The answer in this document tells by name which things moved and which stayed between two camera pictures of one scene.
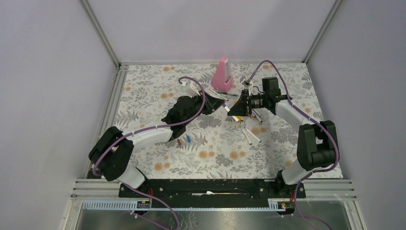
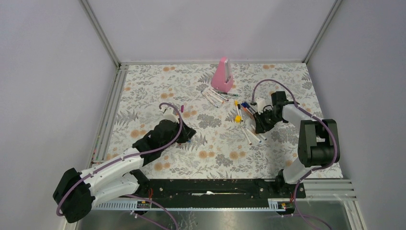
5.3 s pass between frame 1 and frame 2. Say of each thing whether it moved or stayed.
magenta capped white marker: stayed
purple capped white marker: moved
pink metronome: stayed
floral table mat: stayed
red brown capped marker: stayed
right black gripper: moved
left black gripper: moved
